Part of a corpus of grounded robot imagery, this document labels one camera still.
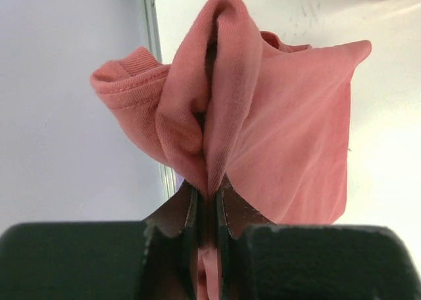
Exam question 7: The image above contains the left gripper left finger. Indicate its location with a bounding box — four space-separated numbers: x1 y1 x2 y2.
1 183 199 299

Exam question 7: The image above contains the pink t shirt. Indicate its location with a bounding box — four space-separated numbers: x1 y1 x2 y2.
89 0 372 300

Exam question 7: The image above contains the left aluminium frame post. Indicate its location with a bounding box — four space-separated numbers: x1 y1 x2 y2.
140 0 177 200

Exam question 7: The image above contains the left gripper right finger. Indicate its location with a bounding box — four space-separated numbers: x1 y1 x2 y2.
216 178 415 300

